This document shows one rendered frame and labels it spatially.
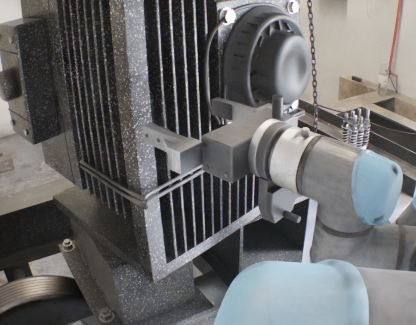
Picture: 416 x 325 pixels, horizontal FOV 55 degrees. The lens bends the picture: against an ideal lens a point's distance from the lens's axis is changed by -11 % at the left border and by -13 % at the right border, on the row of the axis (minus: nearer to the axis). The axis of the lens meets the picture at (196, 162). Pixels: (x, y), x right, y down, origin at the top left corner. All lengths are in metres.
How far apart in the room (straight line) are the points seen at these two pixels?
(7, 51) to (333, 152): 0.72
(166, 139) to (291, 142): 0.17
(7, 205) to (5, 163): 1.82
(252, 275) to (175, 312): 0.97
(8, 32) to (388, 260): 0.81
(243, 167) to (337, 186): 0.13
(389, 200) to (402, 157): 1.43
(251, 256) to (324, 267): 1.12
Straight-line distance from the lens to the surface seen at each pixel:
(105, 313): 1.11
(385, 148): 1.96
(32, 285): 1.36
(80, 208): 1.13
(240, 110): 0.66
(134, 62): 0.70
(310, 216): 0.99
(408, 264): 0.54
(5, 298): 1.35
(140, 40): 0.71
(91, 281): 1.25
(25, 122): 0.97
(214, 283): 1.22
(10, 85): 0.95
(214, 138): 0.53
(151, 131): 0.60
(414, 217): 0.89
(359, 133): 1.90
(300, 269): 0.16
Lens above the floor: 1.49
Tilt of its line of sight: 28 degrees down
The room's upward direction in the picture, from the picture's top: 3 degrees counter-clockwise
